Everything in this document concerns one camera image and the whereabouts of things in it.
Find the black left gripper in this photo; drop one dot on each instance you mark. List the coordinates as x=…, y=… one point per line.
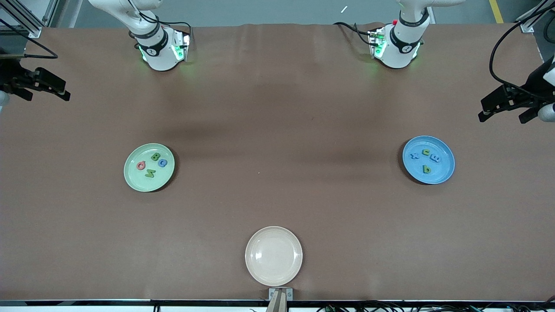
x=531, y=89

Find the light green plate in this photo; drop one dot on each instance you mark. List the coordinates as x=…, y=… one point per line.
x=149, y=184

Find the yellow floor tape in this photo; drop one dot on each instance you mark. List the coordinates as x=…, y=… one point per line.
x=496, y=11

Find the beige plate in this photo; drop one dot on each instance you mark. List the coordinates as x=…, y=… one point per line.
x=273, y=255

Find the green uppercase letter B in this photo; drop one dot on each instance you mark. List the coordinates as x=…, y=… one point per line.
x=155, y=157

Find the red uppercase letter Q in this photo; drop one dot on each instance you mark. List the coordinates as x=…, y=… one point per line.
x=138, y=165

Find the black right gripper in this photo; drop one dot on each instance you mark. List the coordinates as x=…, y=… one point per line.
x=13, y=77

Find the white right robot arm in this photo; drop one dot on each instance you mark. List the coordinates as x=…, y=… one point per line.
x=160, y=54

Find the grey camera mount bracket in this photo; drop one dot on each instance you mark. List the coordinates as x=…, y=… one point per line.
x=273, y=294

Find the blue plate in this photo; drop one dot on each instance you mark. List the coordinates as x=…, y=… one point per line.
x=412, y=171

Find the aluminium frame profile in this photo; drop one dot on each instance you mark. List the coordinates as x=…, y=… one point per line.
x=535, y=17
x=32, y=28

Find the green uppercase letter N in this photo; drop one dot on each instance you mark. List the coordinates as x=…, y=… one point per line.
x=150, y=173

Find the black table edge trim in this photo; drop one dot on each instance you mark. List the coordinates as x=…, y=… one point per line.
x=86, y=302

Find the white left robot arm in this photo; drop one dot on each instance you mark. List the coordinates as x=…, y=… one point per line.
x=399, y=52

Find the blue uppercase letter G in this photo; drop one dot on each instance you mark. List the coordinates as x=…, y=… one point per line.
x=160, y=164

